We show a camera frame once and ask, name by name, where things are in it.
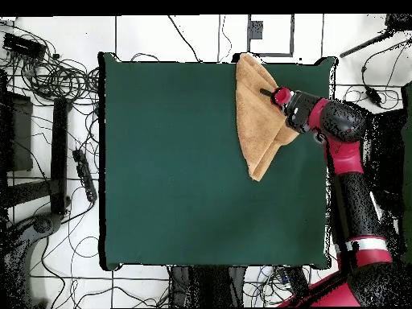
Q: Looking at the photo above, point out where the orange terry towel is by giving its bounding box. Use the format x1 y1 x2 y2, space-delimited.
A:
235 52 300 183

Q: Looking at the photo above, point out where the dark green table cloth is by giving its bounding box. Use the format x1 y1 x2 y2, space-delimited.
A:
97 51 339 271

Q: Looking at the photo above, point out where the black tripod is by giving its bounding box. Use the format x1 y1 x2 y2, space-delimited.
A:
338 12 412 58

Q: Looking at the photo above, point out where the black power strip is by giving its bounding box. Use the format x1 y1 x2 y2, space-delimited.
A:
72 147 98 204
282 266 311 297

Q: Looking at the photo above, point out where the black metal stand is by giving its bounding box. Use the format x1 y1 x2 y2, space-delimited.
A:
0 97 72 216

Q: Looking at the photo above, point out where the black adapter box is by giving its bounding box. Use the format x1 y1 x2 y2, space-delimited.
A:
2 31 47 62

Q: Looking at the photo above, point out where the black inline cable adapter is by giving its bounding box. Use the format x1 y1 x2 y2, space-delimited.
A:
365 86 384 108

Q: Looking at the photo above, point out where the black cable tangle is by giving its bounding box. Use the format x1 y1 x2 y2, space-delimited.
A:
0 19 101 107

